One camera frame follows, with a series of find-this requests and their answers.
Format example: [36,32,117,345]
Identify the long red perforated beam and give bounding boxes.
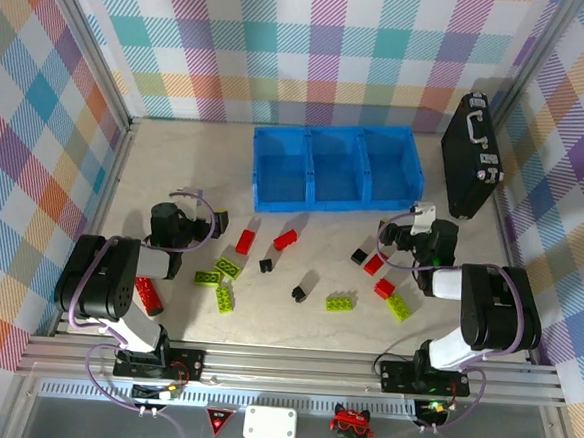
[132,276,167,318]

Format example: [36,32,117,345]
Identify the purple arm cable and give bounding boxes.
[60,179,221,421]
[362,208,532,438]

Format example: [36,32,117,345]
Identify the black briefcase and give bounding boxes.
[434,88,512,224]

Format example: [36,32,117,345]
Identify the aluminium frame post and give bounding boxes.
[487,0,584,145]
[25,0,151,134]

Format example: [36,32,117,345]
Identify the slotted metal strip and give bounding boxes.
[38,379,420,423]

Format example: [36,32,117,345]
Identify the green lego brick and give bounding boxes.
[193,269,222,287]
[325,294,357,315]
[213,284,237,316]
[383,293,415,324]
[212,256,244,281]

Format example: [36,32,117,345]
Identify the black controller board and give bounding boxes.
[413,397,454,426]
[131,381,184,404]

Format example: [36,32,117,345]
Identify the aluminium frame rail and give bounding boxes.
[14,328,572,414]

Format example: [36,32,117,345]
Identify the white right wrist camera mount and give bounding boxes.
[408,200,437,238]

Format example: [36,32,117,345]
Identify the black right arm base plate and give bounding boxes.
[377,358,473,399]

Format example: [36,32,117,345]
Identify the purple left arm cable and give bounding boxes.
[60,179,221,421]

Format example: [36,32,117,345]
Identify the blue three-compartment bin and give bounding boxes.
[247,115,429,225]

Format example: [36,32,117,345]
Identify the white plastic box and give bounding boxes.
[242,404,299,438]

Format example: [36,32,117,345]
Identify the tall red lego brick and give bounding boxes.
[234,228,257,256]

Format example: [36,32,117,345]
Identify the black cat toy red glasses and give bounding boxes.
[329,402,377,438]

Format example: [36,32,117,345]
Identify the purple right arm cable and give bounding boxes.
[362,208,532,438]

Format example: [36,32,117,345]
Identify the aluminium side rail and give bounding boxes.
[50,112,143,343]

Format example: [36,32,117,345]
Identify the red triangle emblem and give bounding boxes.
[204,406,236,438]

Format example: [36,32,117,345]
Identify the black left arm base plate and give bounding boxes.
[112,344,208,382]

